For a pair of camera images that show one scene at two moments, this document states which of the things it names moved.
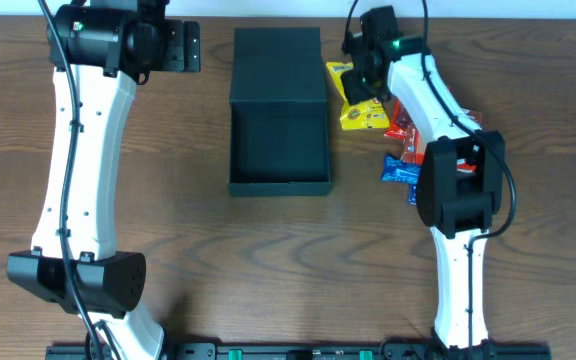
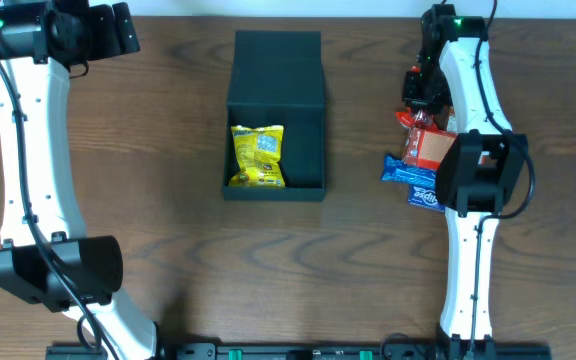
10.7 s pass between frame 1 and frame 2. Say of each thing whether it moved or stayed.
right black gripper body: moved
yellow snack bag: moved
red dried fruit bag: moved
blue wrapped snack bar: stayed
